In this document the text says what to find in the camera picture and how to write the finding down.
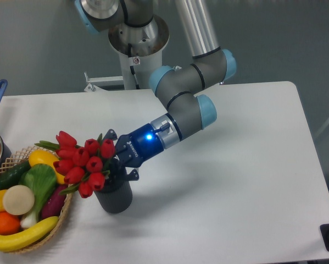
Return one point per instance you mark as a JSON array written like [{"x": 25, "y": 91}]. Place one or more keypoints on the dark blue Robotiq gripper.
[{"x": 132, "y": 150}]

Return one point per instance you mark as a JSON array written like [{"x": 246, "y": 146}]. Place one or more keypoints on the red tulip bouquet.
[{"x": 83, "y": 169}]

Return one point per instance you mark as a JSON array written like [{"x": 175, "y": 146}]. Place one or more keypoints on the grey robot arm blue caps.
[{"x": 139, "y": 36}]

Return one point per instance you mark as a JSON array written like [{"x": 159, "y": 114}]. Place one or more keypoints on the dark grey ribbed vase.
[{"x": 115, "y": 198}]

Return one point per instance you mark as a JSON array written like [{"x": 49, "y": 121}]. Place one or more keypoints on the yellow squash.
[{"x": 44, "y": 157}]

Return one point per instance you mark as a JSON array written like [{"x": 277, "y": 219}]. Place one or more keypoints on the green bok choy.
[{"x": 41, "y": 179}]

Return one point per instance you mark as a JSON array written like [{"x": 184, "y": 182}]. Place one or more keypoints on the purple sweet potato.
[{"x": 54, "y": 204}]

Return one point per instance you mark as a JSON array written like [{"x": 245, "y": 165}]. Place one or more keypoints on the woven wicker basket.
[{"x": 21, "y": 156}]

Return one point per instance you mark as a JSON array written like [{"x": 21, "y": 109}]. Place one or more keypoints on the dark green cucumber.
[{"x": 12, "y": 176}]

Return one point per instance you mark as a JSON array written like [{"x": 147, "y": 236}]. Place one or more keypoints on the beige round disc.
[{"x": 18, "y": 200}]

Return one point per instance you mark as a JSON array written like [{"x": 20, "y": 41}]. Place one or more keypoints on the orange fruit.
[{"x": 9, "y": 224}]

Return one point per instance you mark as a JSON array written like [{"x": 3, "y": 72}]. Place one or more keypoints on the yellow banana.
[{"x": 20, "y": 240}]

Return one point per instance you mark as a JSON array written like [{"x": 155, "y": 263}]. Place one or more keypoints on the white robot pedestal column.
[{"x": 137, "y": 70}]

